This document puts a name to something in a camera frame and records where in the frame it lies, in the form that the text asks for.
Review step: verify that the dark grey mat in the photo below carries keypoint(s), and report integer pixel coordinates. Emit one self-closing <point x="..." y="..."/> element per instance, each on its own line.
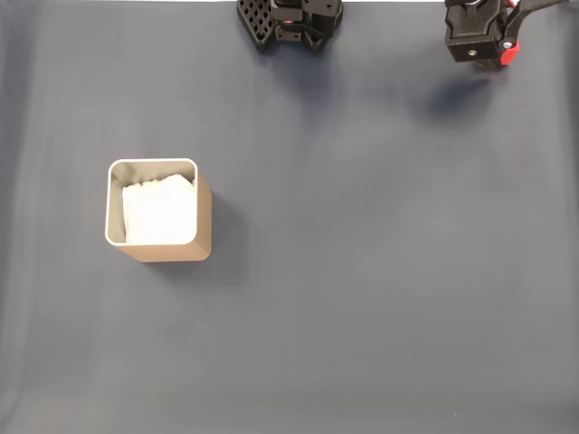
<point x="362" y="271"/>

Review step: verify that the red cube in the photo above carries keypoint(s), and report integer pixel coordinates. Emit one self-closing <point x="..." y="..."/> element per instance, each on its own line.
<point x="512" y="55"/>

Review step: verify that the white tissue paper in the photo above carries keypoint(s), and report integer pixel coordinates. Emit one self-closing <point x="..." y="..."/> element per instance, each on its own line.
<point x="158" y="212"/>

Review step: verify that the tan square box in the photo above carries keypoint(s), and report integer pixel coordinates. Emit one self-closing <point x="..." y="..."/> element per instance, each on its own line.
<point x="172" y="253"/>

